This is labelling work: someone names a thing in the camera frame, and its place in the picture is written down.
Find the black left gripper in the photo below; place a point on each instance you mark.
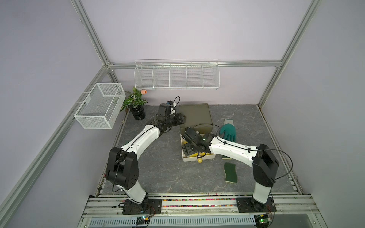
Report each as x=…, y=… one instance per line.
x=179, y=119

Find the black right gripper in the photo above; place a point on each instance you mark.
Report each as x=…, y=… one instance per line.
x=186, y=149

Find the green yellow sponge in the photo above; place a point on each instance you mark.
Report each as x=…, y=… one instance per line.
x=230, y=173

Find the olive three-drawer storage box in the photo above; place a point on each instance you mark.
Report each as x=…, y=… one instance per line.
x=198, y=117

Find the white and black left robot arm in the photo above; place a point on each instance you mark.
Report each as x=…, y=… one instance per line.
x=122, y=168

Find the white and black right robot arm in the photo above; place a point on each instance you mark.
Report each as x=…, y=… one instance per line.
x=260, y=158

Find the green rubber glove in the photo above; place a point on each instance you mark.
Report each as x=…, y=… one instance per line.
x=228, y=131

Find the potted green plant black pot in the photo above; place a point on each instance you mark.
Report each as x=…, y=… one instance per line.
x=134, y=103

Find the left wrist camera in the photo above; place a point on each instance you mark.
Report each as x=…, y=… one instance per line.
x=173, y=105

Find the long white wire shelf basket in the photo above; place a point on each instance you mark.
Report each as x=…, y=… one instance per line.
x=175, y=74

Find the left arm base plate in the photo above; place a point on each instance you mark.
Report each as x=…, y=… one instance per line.
x=149, y=206

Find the white wire cube basket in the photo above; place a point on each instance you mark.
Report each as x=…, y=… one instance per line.
x=101, y=107

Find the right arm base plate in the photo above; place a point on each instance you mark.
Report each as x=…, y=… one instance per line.
x=250, y=205

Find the white slotted cable duct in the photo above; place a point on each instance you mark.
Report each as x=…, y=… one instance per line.
x=171, y=221

